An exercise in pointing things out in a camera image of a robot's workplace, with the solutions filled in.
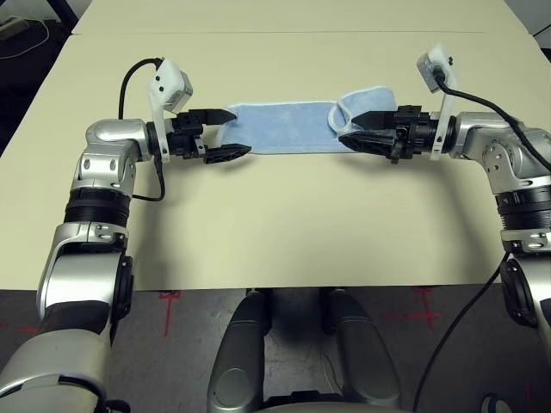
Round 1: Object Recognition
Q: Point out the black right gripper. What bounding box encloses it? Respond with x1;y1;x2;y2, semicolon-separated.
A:
337;104;443;166

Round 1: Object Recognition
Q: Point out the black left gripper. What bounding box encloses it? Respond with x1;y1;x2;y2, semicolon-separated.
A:
165;108;253;165

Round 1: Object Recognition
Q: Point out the light blue terry towel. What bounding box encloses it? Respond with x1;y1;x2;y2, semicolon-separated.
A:
217;85;399;155

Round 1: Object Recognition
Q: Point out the black-framed side table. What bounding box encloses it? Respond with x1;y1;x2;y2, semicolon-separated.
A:
55;0;81;22

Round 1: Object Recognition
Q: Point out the grey robot left leg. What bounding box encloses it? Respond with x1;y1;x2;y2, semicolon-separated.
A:
207;288;273;413

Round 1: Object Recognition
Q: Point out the grey power strip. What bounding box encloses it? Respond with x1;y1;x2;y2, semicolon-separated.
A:
0;15;25;35

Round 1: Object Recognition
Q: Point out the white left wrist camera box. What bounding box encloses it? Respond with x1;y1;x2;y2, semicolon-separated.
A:
148;59;195;163

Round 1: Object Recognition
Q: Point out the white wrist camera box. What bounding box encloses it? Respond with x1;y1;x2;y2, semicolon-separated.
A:
148;59;195;163
415;41;458;161

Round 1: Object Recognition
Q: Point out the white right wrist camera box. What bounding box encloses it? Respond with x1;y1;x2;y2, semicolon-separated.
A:
415;41;458;161

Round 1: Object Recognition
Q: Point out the white floor cable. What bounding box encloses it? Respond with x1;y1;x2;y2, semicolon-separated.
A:
0;16;48;59

